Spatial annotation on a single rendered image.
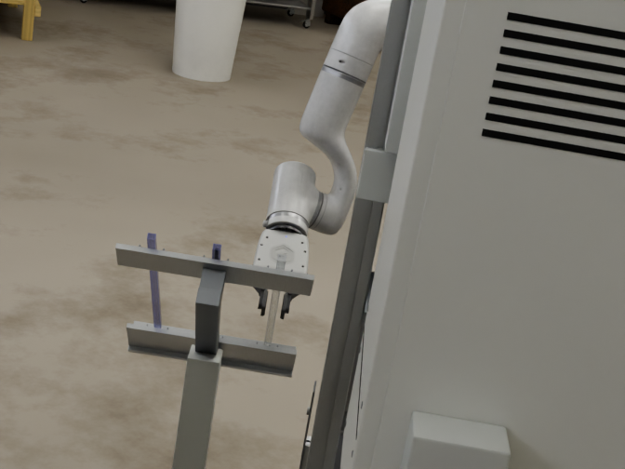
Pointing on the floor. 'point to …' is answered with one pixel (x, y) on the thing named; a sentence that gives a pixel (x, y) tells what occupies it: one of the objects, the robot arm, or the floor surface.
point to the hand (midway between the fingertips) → (273, 304)
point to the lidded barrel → (206, 38)
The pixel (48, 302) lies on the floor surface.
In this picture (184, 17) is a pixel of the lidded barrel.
